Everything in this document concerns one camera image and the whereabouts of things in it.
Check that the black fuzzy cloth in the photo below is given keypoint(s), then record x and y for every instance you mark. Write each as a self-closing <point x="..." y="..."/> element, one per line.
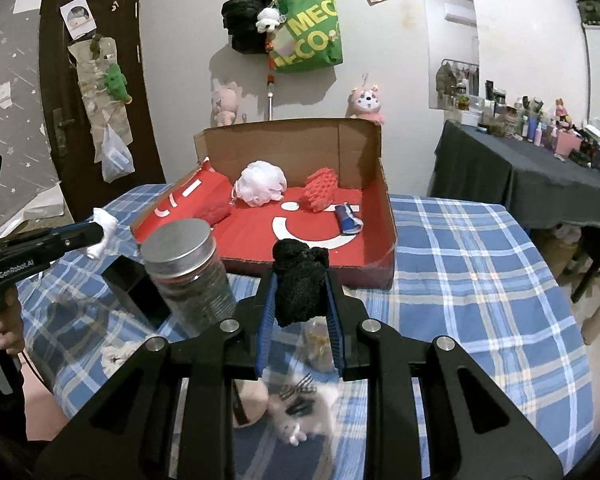
<point x="300" y="285"/>

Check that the pink plush toy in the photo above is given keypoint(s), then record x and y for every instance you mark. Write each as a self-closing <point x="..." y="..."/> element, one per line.
<point x="225" y="102"/>
<point x="366" y="102"/>

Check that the beige powder puff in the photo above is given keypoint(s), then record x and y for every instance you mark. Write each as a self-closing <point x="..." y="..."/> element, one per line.
<point x="252" y="402"/>

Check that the coral foam net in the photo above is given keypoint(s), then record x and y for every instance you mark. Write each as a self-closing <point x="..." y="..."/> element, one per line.
<point x="321" y="190"/>

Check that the blue soft tube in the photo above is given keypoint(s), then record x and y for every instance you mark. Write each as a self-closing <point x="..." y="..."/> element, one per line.
<point x="347" y="220"/>

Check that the green crocodile plush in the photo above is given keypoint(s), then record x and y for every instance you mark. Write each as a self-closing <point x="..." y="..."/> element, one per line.
<point x="116" y="82"/>

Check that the green tote bag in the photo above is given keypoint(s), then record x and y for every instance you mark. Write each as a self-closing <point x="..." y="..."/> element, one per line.
<point x="310" y="35"/>

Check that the glass jar with metal lid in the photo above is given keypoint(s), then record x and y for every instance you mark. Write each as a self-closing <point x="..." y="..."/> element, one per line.
<point x="190" y="280"/>

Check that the black bag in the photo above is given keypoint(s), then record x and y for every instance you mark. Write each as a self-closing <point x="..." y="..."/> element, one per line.
<point x="242" y="22"/>

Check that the group of cosmetic bottles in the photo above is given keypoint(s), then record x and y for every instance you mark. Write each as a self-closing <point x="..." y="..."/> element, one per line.
<point x="535" y="120"/>

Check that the white stick with red tip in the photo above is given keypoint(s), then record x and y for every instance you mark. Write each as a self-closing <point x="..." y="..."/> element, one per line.
<point x="269" y="97"/>

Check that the clear plastic capsule jar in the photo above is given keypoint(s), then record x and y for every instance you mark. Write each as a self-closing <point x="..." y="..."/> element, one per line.
<point x="317" y="345"/>

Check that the table with dark cloth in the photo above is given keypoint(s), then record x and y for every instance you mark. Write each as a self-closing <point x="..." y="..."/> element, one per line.
<point x="505" y="175"/>

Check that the door photo print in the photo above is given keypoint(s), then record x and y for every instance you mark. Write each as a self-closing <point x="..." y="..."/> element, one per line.
<point x="77" y="17"/>

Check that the white mesh bath pouf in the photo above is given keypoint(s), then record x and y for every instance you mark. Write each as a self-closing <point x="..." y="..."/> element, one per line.
<point x="260" y="182"/>

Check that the white plastic bag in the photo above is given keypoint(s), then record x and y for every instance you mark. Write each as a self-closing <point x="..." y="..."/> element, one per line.
<point x="116" y="157"/>

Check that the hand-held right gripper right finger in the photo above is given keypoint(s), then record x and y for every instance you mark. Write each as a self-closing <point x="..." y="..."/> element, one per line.
<point x="336" y="330"/>

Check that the person's left hand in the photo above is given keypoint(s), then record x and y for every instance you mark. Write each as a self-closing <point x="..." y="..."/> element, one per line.
<point x="7" y="332"/>

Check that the panda plush charm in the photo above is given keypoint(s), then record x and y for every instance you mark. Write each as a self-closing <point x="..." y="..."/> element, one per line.
<point x="268" y="20"/>

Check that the beige hanging organizer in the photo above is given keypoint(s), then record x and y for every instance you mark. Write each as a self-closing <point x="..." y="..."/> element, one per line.
<point x="92" y="95"/>

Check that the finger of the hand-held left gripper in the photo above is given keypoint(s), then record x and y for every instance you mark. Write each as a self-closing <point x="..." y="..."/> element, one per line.
<point x="77" y="230"/>
<point x="70" y="249"/>

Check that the white cloth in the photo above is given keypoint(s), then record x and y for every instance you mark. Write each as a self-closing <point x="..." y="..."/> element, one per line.
<point x="101" y="230"/>

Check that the cream crochet scrunchie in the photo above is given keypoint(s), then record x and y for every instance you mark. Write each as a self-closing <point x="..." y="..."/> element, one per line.
<point x="120" y="357"/>

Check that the cardboard box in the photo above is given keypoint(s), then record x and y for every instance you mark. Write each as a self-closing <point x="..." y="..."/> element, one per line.
<point x="290" y="150"/>

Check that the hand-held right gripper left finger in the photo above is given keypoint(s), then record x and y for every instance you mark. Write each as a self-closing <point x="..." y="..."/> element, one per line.
<point x="265" y="330"/>

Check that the dark wooden door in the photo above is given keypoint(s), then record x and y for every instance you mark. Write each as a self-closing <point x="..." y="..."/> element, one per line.
<point x="145" y="125"/>

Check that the wall mirror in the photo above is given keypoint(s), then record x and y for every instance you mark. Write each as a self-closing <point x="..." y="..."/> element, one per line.
<point x="450" y="45"/>

